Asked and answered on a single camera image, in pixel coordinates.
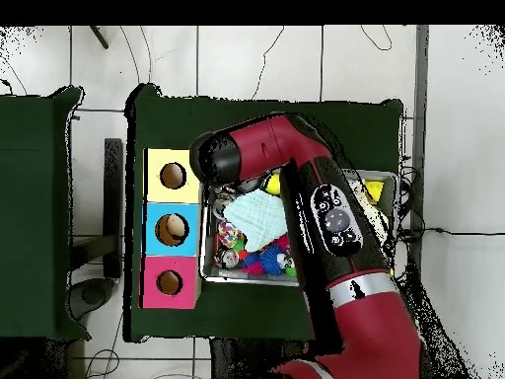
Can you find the dark green side table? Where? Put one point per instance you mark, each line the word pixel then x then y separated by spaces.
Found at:
pixel 31 213

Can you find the green fuzzy toy with eyes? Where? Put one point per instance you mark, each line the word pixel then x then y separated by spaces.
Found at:
pixel 290 267

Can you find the mint green cloth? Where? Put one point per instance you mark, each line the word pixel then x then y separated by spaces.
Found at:
pixel 260 221

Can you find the silver and black can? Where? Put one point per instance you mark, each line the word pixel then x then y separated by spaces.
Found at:
pixel 229 258

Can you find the clear mesh bin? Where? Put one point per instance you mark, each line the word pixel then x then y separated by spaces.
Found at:
pixel 237 279

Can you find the wooden box with three holes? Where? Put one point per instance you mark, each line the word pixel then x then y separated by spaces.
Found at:
pixel 154 237

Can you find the multicoloured toy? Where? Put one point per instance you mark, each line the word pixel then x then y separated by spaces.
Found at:
pixel 229 234

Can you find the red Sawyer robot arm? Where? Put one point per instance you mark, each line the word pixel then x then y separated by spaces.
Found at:
pixel 371 316

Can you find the pink fuzzy toy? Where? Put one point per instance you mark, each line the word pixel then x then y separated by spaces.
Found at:
pixel 252 267

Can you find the pale yellow cloth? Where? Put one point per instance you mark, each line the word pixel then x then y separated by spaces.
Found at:
pixel 382 221

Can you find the blue fuzzy toy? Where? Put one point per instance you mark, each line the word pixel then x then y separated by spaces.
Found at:
pixel 273 260

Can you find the yellow ball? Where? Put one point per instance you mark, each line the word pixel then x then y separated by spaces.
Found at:
pixel 273 185

